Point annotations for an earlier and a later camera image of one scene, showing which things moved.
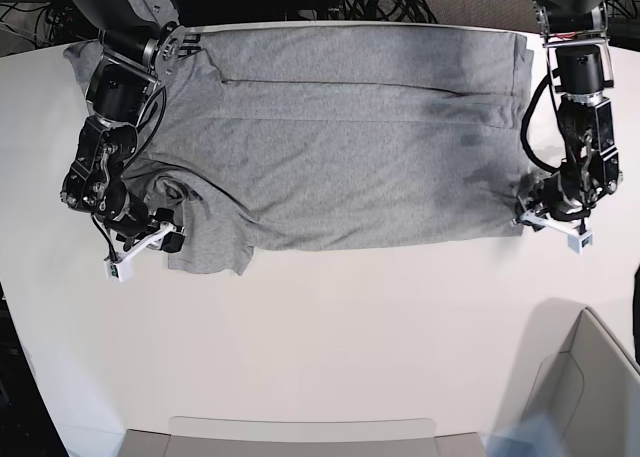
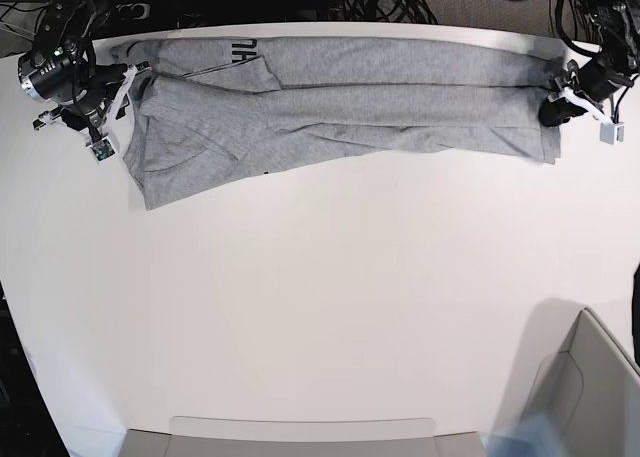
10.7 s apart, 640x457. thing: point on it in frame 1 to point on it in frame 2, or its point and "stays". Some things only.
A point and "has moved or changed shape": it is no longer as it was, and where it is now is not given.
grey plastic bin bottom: (262, 436) stays
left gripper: (128, 216) to (98, 81)
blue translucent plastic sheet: (536, 435) stays
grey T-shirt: (274, 138) has moved or changed shape
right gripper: (565, 198) to (595, 80)
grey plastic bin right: (590, 393) stays
